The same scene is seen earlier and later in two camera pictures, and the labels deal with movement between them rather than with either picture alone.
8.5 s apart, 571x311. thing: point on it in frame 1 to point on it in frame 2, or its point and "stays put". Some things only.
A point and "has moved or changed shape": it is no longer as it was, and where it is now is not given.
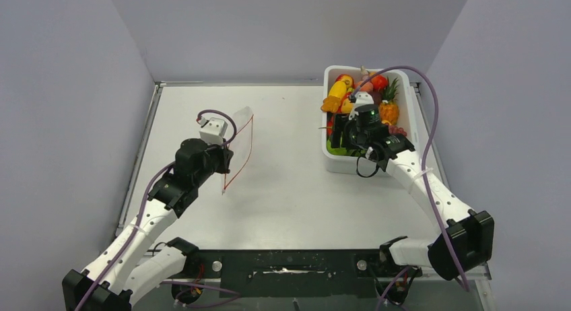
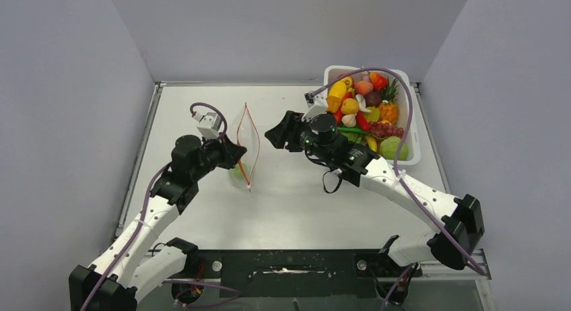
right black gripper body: [352, 136] to [301, 139]
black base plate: [292, 272] stays put
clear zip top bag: [241, 145] has moved or changed shape
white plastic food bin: [407, 114] stays put
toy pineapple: [389, 109] stays put
